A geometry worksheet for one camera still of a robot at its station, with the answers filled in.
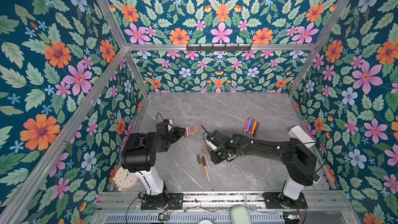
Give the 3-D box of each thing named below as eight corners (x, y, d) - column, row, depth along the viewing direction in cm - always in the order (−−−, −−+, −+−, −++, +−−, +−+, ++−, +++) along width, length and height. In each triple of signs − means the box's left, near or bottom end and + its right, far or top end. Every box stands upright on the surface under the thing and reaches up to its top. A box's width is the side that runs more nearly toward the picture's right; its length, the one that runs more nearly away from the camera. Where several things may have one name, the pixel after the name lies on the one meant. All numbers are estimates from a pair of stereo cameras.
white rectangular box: (303, 150, 92) (308, 147, 88) (286, 132, 100) (289, 128, 96) (311, 145, 94) (315, 142, 90) (293, 128, 102) (296, 124, 98)
